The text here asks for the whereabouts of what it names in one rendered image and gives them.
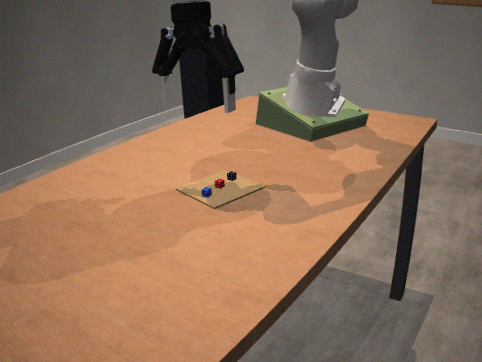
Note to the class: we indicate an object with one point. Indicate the beige square mat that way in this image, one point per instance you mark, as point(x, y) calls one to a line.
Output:
point(233, 190)

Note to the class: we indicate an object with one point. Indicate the red die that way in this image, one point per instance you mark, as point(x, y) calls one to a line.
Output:
point(219, 183)

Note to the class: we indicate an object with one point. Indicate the blue die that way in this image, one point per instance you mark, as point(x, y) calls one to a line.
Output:
point(206, 192)

